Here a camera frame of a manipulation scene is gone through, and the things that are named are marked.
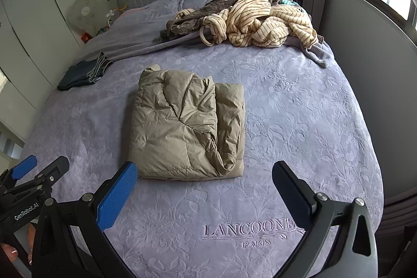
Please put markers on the grey fringed scarf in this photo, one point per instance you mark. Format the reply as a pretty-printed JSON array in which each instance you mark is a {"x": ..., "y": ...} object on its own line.
[{"x": 101, "y": 64}]

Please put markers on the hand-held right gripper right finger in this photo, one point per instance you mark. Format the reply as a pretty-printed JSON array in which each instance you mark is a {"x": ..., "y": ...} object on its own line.
[{"x": 290, "y": 190}]

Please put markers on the cream striped fleece robe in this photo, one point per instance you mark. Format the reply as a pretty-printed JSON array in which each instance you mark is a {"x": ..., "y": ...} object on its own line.
[{"x": 247, "y": 17}]

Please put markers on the white wardrobe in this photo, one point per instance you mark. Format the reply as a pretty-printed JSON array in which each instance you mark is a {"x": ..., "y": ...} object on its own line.
[{"x": 26, "y": 37}]

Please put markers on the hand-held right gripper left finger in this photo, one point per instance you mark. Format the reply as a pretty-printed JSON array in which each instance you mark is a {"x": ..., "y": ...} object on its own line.
[{"x": 117, "y": 196}]

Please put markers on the beige puffer jacket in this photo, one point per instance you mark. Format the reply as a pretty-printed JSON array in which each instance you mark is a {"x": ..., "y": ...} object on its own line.
[{"x": 176, "y": 125}]

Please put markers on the brown fleece garment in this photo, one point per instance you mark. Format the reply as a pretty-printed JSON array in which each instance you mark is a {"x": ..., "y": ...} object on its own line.
[{"x": 185, "y": 20}]

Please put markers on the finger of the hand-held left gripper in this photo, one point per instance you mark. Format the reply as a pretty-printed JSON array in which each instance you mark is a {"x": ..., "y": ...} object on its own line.
[
  {"x": 55, "y": 167},
  {"x": 22, "y": 165}
]

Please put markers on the lavender embossed bed blanket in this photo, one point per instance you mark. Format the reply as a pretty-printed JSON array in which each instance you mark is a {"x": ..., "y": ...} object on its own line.
[{"x": 293, "y": 102}]

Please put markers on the teal cloth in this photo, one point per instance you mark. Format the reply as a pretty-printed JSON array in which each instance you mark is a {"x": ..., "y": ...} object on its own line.
[{"x": 289, "y": 1}]

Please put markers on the white electric fan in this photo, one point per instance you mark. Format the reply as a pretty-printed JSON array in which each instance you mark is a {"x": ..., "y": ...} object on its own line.
[{"x": 83, "y": 12}]

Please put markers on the dark folded garment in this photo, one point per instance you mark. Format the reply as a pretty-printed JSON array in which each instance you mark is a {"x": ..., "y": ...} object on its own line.
[{"x": 75, "y": 74}]

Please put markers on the small red box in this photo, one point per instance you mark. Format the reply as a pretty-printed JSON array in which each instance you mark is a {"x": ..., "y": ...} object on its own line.
[{"x": 85, "y": 37}]

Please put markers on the grey fleece blanket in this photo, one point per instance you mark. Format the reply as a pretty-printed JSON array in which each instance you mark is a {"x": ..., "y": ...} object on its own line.
[{"x": 136, "y": 37}]

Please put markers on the person's left hand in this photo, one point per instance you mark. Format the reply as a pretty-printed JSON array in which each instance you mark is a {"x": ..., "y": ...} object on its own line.
[{"x": 8, "y": 250}]

